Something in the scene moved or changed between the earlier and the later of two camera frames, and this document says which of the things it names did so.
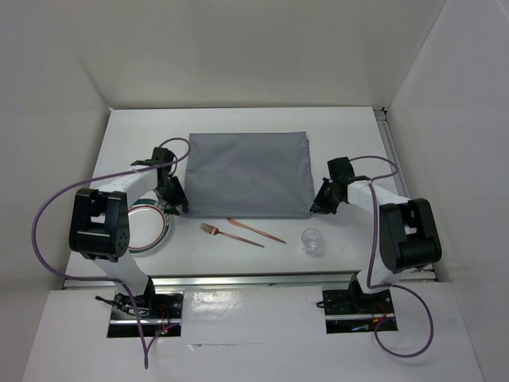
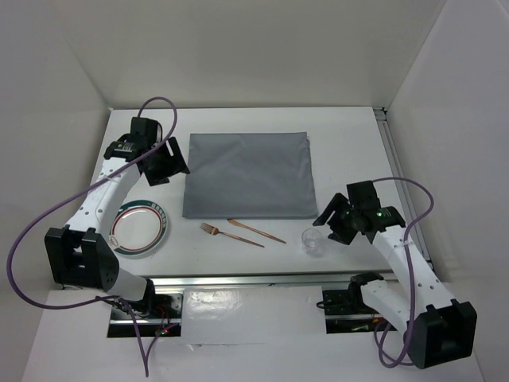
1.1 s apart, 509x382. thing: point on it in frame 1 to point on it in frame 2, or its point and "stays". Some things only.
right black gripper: [320, 206] to [340, 235]
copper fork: [214, 231] stays
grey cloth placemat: [249, 175] stays
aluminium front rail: [250, 280] stays
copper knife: [255, 230] stays
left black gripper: [178, 198] to [174, 164]
